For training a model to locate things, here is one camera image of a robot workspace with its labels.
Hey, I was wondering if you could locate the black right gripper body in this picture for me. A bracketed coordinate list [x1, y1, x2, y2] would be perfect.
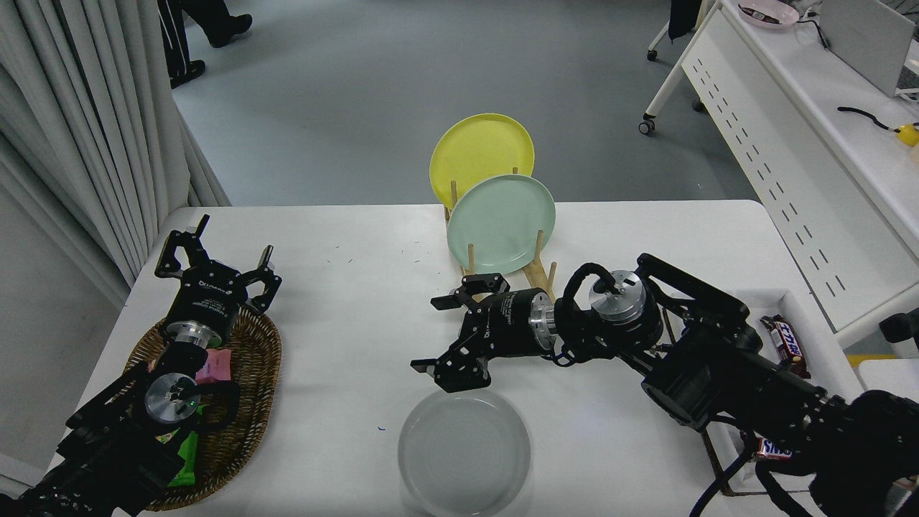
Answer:
[467, 289, 538, 358]

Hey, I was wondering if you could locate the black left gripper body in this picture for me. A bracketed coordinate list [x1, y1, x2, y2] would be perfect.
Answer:
[169, 262, 248, 338]

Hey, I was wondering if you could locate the grey plate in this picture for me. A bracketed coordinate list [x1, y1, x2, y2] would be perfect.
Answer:
[398, 390, 532, 517]

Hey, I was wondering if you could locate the wooden plate rack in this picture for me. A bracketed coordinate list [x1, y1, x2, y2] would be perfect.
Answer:
[443, 167, 559, 302]

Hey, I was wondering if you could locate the pale green plate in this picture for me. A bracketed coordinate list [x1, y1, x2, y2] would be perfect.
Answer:
[446, 174, 557, 276]

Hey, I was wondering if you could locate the yellow plate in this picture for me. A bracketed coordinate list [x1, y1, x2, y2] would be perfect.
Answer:
[429, 113, 536, 210]

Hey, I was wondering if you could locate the pink snack packet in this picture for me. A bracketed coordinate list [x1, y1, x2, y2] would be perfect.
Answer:
[195, 348, 232, 385]

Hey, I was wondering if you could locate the brown wicker basket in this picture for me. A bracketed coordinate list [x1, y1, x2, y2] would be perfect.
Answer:
[123, 305, 282, 512]

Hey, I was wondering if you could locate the grey curtain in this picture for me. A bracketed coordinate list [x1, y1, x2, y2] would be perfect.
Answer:
[0, 0, 232, 309]

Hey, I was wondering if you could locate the green snack packet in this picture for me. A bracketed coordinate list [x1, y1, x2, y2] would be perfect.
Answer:
[154, 424, 200, 489]

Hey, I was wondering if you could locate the person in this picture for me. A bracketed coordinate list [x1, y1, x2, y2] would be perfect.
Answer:
[157, 0, 253, 90]

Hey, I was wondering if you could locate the brown Snickers bar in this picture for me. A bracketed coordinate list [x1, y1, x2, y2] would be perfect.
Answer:
[760, 314, 812, 379]
[754, 434, 794, 462]

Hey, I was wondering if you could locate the white chair leg with caster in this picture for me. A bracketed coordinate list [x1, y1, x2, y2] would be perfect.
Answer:
[646, 20, 673, 62]

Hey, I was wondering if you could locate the white shallow tray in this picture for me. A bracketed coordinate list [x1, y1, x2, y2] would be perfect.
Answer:
[662, 287, 895, 498]

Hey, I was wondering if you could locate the black cloth on chair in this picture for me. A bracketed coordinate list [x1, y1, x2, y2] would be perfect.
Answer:
[668, 0, 703, 42]

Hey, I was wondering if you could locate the white desk with casters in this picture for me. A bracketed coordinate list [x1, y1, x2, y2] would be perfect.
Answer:
[639, 0, 919, 349]

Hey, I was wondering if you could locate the white side table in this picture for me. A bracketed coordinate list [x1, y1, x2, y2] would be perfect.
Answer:
[858, 358, 919, 396]

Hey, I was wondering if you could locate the pink bowl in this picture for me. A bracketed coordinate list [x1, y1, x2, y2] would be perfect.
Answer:
[737, 0, 800, 29]

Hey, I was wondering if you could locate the black round object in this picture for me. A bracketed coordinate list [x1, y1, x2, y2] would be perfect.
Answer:
[880, 307, 919, 345]

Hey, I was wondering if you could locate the grey laptop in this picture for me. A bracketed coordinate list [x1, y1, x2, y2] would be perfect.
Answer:
[818, 0, 916, 98]

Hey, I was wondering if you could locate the black cable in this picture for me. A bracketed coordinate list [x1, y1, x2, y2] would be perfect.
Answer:
[837, 106, 898, 134]

